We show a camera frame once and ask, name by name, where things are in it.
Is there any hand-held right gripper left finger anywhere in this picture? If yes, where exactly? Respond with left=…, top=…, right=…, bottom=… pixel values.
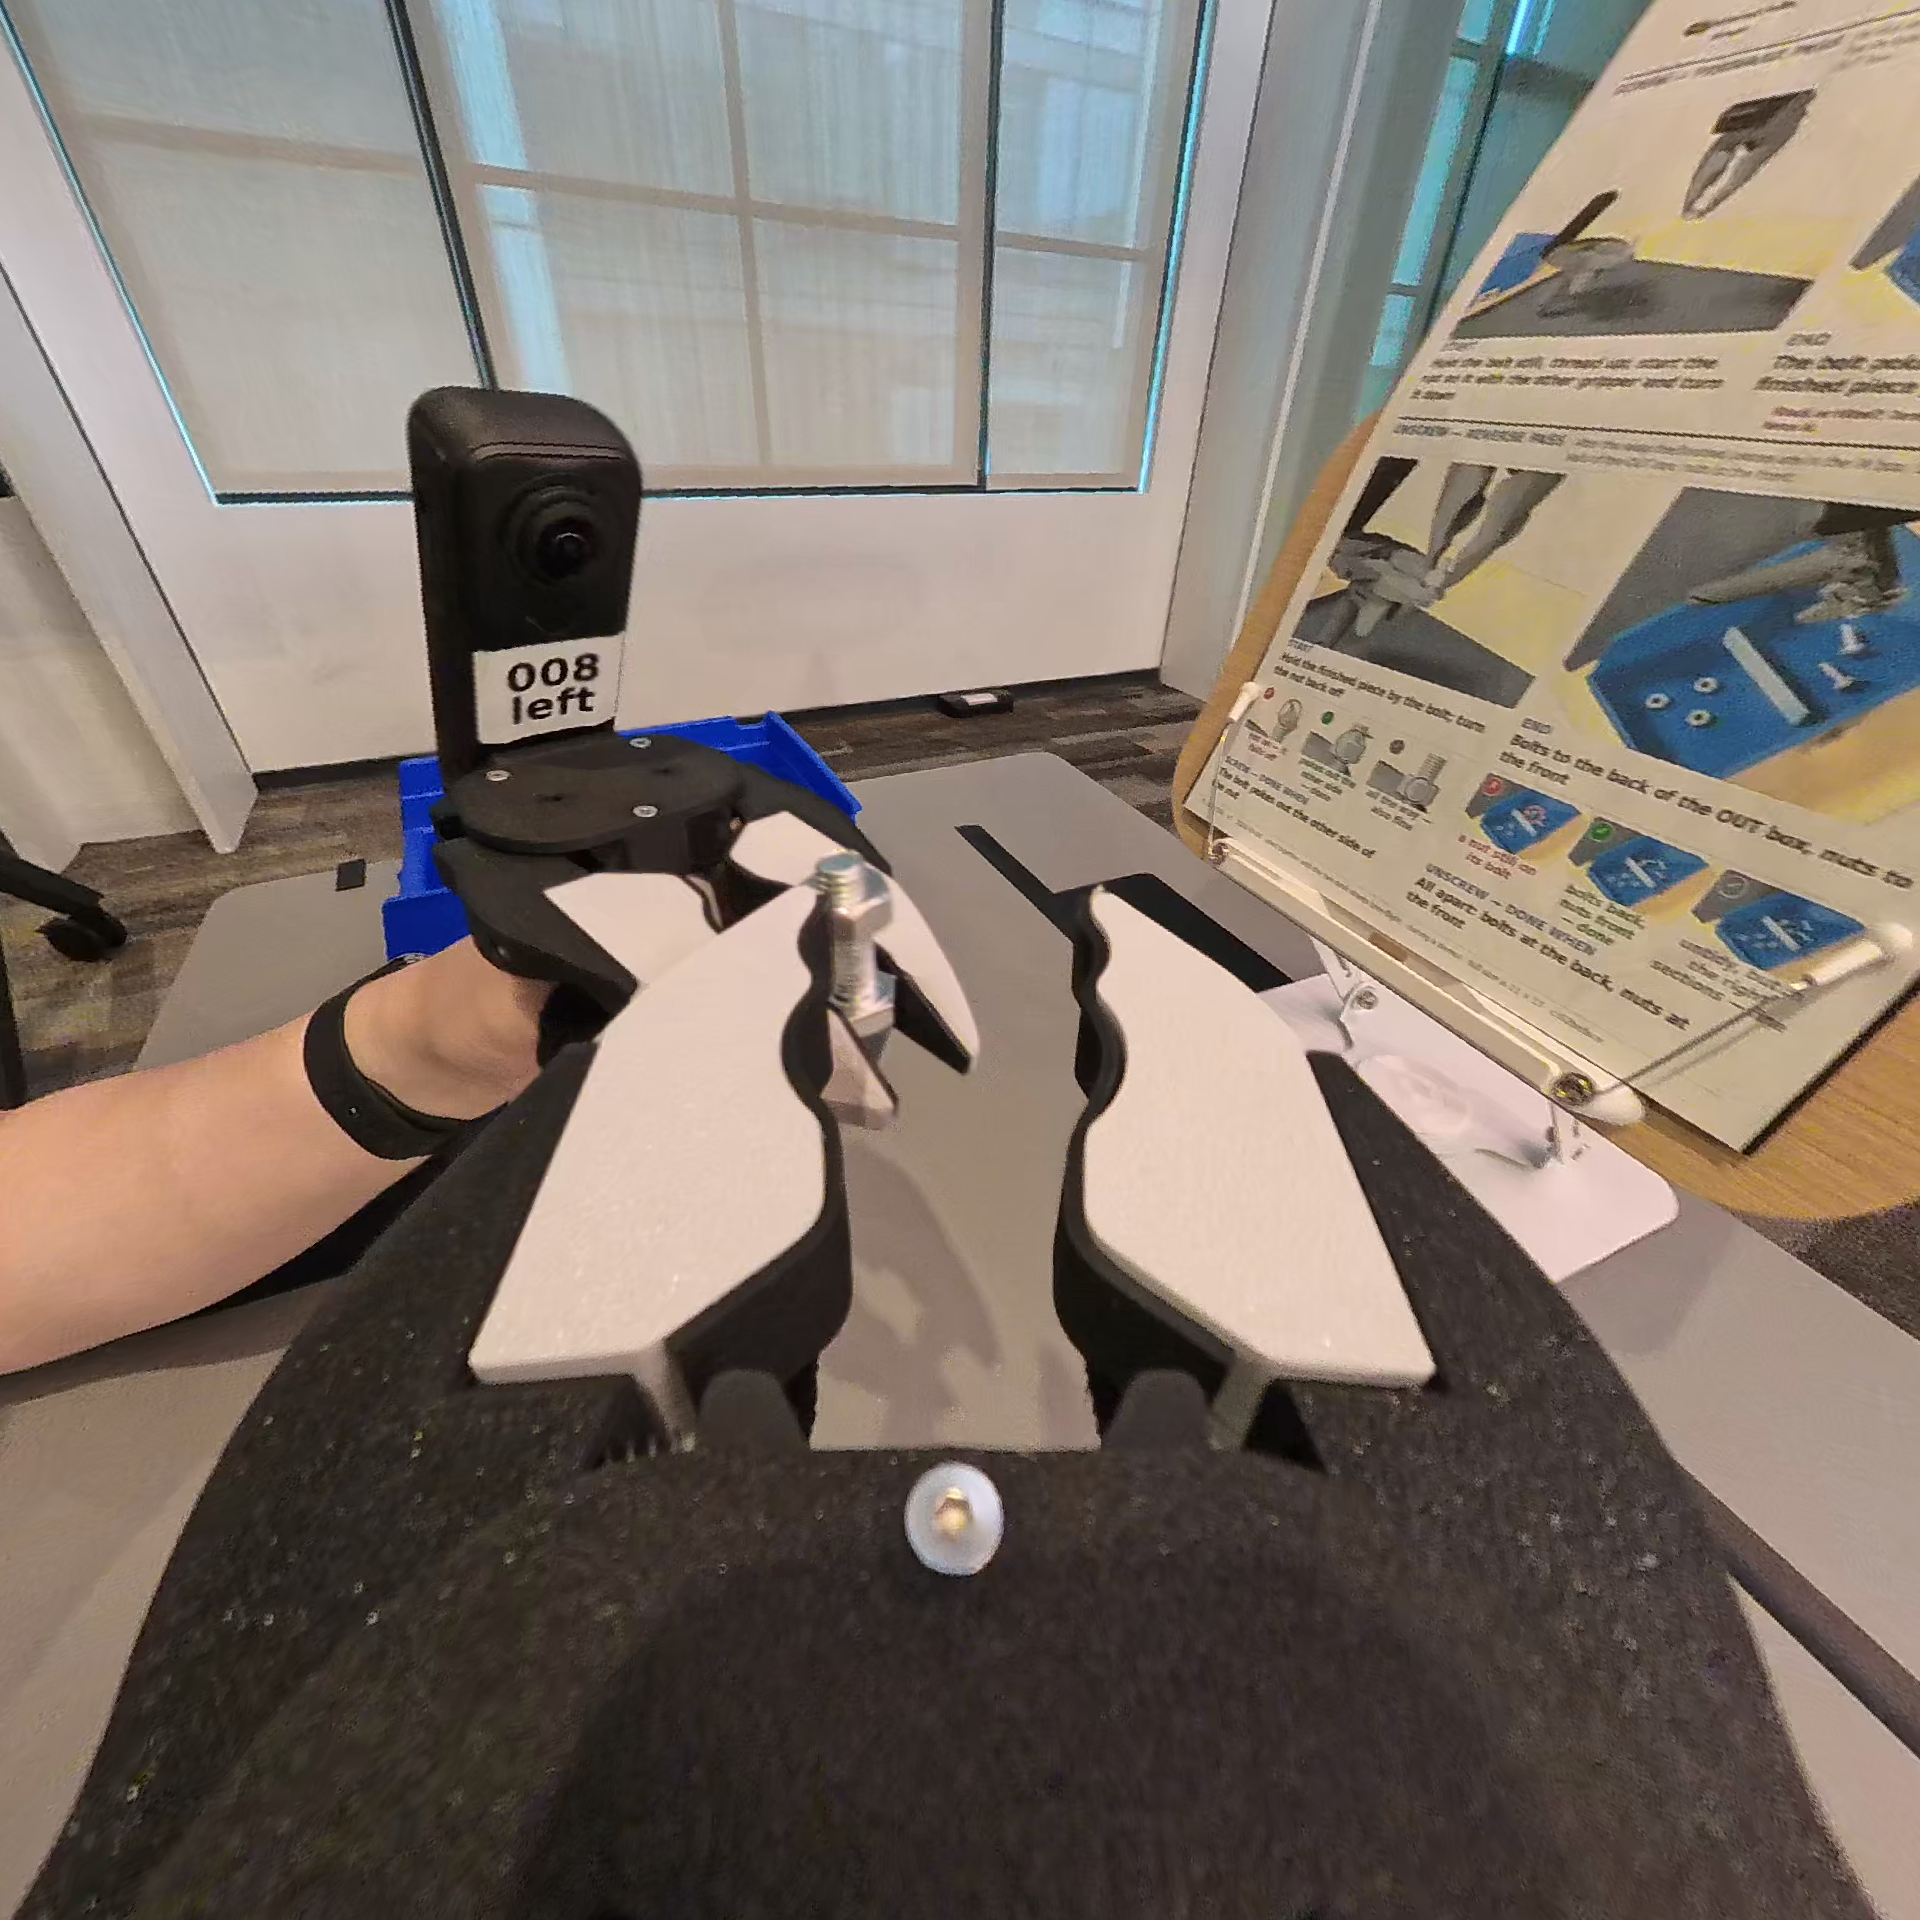
left=468, top=885, right=856, bottom=1449

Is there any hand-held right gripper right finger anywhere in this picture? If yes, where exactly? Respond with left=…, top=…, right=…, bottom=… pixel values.
left=1054, top=885, right=1440, bottom=1449

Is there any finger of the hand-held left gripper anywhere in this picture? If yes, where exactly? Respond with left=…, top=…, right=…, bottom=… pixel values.
left=730, top=814, right=983, bottom=1073
left=540, top=872, right=730, bottom=994

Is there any silver hex bolt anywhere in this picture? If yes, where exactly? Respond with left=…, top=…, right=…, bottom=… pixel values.
left=808, top=848, right=904, bottom=1130

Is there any blue plastic bin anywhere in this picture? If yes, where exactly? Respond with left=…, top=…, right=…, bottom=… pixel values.
left=381, top=710, right=864, bottom=963

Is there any person's left forearm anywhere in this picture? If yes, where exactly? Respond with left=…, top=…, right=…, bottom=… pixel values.
left=0, top=1001, right=436, bottom=1373

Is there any person's left hand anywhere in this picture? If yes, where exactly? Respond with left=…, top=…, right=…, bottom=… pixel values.
left=347, top=948, right=548, bottom=1120

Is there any white page holder bar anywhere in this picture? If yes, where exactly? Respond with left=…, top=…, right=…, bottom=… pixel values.
left=1206, top=833, right=1653, bottom=1126

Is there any black wristband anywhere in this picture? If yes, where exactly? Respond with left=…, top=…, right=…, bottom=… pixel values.
left=303, top=961, right=496, bottom=1161

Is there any large paned window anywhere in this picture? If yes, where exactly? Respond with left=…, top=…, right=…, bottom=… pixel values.
left=0, top=0, right=1216, bottom=505

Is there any printed instruction sheet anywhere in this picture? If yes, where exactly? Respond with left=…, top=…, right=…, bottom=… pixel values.
left=1200, top=0, right=1920, bottom=1157

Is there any tall glass window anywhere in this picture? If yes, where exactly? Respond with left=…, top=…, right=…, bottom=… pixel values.
left=1372, top=0, right=1554, bottom=408

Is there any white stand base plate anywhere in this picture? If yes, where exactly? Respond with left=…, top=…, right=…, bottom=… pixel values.
left=1259, top=976, right=1680, bottom=1285

